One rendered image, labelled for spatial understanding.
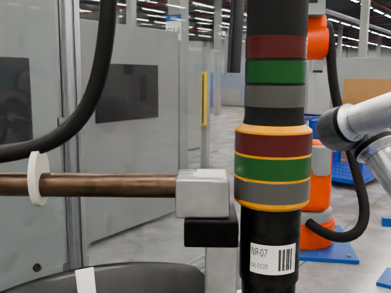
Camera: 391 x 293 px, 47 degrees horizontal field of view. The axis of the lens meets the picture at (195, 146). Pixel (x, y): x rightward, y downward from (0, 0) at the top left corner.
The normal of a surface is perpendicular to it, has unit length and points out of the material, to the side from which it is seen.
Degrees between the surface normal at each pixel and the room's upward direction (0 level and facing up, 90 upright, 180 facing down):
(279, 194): 90
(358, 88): 90
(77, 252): 90
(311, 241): 90
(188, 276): 34
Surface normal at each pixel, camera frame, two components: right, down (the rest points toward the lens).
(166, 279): 0.19, -0.72
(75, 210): 0.81, 0.10
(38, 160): 1.00, 0.01
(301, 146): 0.54, 0.14
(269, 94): -0.33, 0.15
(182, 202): -0.02, 0.15
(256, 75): -0.67, 0.11
